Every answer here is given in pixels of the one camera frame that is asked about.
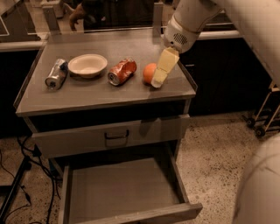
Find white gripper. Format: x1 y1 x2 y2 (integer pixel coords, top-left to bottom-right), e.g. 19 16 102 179
150 15 202 88

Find orange fruit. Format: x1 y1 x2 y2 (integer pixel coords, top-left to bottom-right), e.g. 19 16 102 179
143 63 157 84

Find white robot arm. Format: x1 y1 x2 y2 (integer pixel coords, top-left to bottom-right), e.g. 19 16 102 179
151 0 280 224

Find grey drawer cabinet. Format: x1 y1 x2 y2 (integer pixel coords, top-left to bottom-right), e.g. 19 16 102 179
13 28 204 224

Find open lower drawer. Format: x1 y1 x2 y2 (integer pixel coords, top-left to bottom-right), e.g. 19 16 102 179
58 149 202 224

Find upper closed drawer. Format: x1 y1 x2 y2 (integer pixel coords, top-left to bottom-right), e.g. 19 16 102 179
32 115 189 158

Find crushed orange soda can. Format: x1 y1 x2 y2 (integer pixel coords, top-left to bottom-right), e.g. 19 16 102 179
108 58 137 86

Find white bowl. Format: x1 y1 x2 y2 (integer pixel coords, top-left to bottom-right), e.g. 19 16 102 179
68 54 108 79

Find person in background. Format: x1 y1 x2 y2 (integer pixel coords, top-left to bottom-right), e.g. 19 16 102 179
69 0 104 31

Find silver soda can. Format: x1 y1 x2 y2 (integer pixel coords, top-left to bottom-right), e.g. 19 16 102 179
45 59 68 90

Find black tripod leg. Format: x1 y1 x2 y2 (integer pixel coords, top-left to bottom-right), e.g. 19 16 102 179
0 156 30 224

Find wheeled cart frame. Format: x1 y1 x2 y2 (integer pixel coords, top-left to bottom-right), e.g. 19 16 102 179
246 81 280 137

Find black floor cables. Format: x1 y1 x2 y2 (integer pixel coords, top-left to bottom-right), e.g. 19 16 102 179
0 135 62 224

